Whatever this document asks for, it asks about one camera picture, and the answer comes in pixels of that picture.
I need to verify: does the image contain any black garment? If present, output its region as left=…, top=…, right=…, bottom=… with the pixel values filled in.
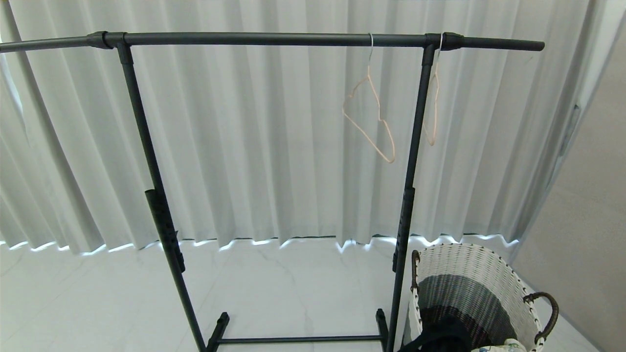
left=398, top=315, right=473, bottom=352

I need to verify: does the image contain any white curtain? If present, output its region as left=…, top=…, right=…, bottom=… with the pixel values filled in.
left=0, top=0, right=603, bottom=256

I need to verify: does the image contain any black clothes rack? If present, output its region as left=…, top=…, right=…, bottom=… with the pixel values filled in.
left=0, top=31, right=545, bottom=352

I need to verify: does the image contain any white laundry basket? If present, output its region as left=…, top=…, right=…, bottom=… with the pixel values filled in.
left=408, top=243, right=559, bottom=352

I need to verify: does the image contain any cream printed garment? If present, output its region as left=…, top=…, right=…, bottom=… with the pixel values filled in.
left=471, top=338, right=527, bottom=352

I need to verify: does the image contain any pink clothes hanger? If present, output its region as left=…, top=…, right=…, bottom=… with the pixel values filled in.
left=342, top=33, right=396, bottom=164
left=423, top=33, right=444, bottom=147

